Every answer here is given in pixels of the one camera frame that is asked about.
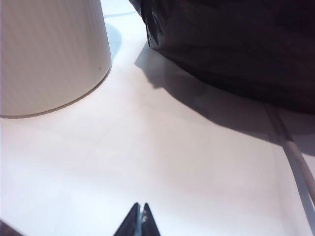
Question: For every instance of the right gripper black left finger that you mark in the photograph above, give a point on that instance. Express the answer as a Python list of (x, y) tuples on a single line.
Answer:
[(133, 223)]

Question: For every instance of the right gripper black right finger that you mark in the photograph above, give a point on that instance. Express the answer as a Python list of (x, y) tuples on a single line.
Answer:
[(150, 223)]

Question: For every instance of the black garbage bag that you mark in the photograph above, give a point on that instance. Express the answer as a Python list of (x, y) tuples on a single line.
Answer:
[(233, 49)]

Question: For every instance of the white ribbed plastic trash can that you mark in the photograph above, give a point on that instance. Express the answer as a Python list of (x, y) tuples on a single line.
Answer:
[(49, 61)]

